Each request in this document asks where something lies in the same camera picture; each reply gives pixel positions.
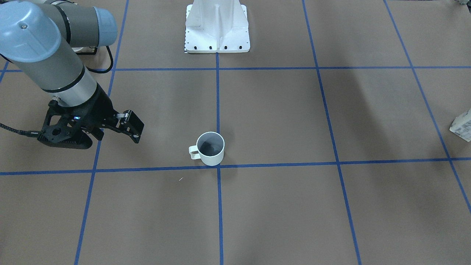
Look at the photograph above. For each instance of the white mug with dark inside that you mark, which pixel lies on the white mug with dark inside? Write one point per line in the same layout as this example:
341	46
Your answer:
209	148

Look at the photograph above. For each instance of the blue white milk carton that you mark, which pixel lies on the blue white milk carton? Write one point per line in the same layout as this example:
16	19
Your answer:
461	126

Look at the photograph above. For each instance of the white camera post with base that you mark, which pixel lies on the white camera post with base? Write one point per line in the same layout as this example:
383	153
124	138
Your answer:
216	26

